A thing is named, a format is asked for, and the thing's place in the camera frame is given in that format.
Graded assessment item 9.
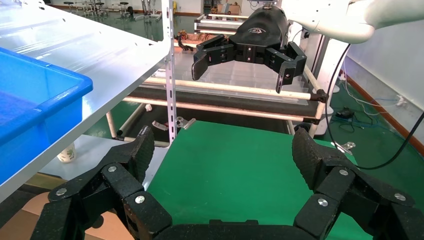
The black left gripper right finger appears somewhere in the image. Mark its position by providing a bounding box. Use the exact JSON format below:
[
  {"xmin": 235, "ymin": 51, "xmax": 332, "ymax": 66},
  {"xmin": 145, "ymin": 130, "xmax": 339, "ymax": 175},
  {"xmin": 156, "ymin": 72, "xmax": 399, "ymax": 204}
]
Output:
[{"xmin": 291, "ymin": 127, "xmax": 424, "ymax": 240}]

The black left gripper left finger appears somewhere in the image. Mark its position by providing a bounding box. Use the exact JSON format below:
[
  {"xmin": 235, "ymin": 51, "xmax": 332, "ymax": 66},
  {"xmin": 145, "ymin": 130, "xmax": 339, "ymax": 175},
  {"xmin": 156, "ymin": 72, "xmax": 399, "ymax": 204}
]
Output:
[{"xmin": 30, "ymin": 125, "xmax": 173, "ymax": 240}]

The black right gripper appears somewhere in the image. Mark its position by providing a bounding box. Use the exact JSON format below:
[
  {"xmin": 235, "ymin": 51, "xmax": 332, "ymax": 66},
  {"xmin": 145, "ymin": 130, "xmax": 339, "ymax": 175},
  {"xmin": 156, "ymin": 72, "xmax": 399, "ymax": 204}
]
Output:
[{"xmin": 191, "ymin": 5, "xmax": 308, "ymax": 95}]

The brown cardboard carton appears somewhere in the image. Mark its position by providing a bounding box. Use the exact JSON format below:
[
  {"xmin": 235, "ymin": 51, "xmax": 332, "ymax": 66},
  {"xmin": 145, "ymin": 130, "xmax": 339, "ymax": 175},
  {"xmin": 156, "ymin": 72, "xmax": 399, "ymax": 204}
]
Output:
[{"xmin": 216, "ymin": 3, "xmax": 243, "ymax": 16}]

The open brown cardboard box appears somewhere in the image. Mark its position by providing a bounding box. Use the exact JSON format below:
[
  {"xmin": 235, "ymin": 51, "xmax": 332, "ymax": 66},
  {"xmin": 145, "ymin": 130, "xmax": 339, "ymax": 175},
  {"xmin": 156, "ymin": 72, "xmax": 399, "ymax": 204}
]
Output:
[{"xmin": 0, "ymin": 191, "xmax": 135, "ymax": 240}]

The blue plastic tray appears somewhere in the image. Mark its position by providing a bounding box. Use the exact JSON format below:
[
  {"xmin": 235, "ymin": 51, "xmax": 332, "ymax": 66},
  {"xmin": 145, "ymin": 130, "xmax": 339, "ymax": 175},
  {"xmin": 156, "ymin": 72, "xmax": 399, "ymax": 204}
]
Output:
[{"xmin": 0, "ymin": 46, "xmax": 94, "ymax": 186}]

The clear plastic panel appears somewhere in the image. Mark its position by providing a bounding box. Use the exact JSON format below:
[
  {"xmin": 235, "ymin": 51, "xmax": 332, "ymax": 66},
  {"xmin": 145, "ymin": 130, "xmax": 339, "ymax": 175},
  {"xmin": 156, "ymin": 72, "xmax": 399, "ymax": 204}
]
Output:
[{"xmin": 140, "ymin": 49, "xmax": 321, "ymax": 107}]

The white pipe rack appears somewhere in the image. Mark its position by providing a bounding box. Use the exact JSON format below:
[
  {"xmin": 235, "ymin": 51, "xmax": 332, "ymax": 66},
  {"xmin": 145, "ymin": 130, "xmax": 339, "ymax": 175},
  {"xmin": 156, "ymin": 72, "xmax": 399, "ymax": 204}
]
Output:
[{"xmin": 105, "ymin": 64, "xmax": 329, "ymax": 148}]

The silver spring clamp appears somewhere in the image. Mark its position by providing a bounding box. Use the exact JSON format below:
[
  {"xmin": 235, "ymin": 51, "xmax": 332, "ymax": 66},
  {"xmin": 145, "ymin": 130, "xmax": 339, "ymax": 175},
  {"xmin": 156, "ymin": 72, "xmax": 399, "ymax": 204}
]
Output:
[
  {"xmin": 175, "ymin": 115, "xmax": 197, "ymax": 131},
  {"xmin": 330, "ymin": 141, "xmax": 357, "ymax": 156}
]

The white low platform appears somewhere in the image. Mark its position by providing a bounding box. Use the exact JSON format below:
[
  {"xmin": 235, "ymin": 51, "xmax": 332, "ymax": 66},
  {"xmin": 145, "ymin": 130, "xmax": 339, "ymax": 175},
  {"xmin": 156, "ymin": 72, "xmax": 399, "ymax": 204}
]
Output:
[{"xmin": 39, "ymin": 134, "xmax": 170, "ymax": 182}]

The black power adapter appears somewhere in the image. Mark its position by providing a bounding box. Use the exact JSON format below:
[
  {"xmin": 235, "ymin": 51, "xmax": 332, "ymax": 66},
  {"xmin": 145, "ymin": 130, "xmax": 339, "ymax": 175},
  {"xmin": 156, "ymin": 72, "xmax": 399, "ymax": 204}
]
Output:
[{"xmin": 335, "ymin": 107, "xmax": 355, "ymax": 121}]

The white red tag piece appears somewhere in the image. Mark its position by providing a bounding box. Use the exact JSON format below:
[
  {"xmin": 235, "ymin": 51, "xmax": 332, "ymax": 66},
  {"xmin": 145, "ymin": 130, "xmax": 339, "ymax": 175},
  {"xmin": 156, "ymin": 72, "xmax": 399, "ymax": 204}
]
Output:
[{"xmin": 151, "ymin": 120, "xmax": 170, "ymax": 132}]

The white robot torso column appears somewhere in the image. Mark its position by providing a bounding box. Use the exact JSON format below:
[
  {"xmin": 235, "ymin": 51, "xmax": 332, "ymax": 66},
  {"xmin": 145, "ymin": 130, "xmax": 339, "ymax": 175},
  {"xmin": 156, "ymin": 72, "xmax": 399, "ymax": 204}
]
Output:
[{"xmin": 288, "ymin": 23, "xmax": 350, "ymax": 137}]

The green table cloth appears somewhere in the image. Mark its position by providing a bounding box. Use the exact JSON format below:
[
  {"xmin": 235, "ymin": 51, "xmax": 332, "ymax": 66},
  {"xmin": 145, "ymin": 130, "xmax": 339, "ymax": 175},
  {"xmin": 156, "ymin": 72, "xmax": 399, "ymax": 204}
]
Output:
[{"xmin": 145, "ymin": 119, "xmax": 365, "ymax": 240}]

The white metal shelf board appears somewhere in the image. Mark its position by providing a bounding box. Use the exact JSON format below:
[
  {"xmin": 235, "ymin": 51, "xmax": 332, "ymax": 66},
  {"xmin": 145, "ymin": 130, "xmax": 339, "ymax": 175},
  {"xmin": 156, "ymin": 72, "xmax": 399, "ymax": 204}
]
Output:
[{"xmin": 0, "ymin": 0, "xmax": 171, "ymax": 203}]

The black hanging cable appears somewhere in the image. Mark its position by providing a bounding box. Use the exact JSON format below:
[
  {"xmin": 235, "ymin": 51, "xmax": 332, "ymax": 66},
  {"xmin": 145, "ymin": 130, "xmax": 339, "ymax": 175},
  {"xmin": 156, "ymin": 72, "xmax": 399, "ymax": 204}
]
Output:
[{"xmin": 324, "ymin": 43, "xmax": 424, "ymax": 170}]

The blue floor cable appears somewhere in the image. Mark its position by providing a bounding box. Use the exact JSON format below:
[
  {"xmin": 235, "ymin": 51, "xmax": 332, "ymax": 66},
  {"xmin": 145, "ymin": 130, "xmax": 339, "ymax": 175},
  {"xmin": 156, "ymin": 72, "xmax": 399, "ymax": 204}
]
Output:
[{"xmin": 329, "ymin": 96, "xmax": 403, "ymax": 133}]

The perforated steel shelf post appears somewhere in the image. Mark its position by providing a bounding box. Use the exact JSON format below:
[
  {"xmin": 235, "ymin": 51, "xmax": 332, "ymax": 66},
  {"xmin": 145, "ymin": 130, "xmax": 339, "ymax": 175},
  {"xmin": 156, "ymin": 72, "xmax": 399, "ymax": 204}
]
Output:
[{"xmin": 161, "ymin": 0, "xmax": 180, "ymax": 148}]

